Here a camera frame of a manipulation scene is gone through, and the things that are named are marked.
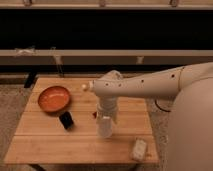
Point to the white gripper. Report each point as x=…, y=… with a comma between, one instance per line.
x=107, y=107

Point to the white ceramic cup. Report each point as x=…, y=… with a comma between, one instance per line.
x=104, y=128

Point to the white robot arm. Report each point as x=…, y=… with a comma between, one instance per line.
x=190, y=125

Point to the black eraser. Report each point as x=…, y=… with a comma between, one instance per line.
x=66, y=120

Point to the orange bowl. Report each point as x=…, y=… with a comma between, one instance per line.
x=54, y=99

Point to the wooden table board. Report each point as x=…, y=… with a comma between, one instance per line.
x=41, y=139

